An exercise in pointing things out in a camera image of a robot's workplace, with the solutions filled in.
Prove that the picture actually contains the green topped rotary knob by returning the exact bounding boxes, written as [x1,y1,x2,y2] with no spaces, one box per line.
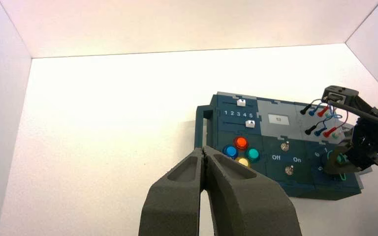
[321,150,351,181]

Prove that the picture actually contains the blue grey control box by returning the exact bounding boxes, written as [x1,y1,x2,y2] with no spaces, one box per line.
[194,92,365,201]

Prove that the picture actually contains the small white display screen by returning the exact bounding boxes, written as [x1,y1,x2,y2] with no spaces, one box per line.
[268,114,290,125]

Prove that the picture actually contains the thin blue wire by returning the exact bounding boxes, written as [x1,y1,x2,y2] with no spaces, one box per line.
[317,103,344,130]

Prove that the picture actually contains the thin black wire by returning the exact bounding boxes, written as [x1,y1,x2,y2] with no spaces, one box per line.
[309,98,327,128]

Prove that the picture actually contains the teal round push button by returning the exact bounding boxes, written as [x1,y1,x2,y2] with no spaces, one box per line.
[245,147,261,163]

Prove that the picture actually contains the thin red wire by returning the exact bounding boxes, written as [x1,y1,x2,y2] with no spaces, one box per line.
[326,103,349,130]

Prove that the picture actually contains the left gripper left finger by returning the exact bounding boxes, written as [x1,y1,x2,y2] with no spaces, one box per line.
[138,147,206,236]

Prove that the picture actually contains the thick black camera cable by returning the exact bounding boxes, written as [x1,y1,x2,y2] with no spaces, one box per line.
[328,101,378,128]

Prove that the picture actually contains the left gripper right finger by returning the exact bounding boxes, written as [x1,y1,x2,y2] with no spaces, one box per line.
[203,146,303,236]

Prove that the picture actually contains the orange round push button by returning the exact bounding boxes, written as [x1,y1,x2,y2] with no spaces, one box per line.
[233,136,249,151]

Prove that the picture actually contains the blue round push button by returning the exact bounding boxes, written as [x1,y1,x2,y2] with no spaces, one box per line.
[222,145,239,160]

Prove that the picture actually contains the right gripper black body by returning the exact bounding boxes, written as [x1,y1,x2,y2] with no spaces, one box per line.
[347,93,378,170]

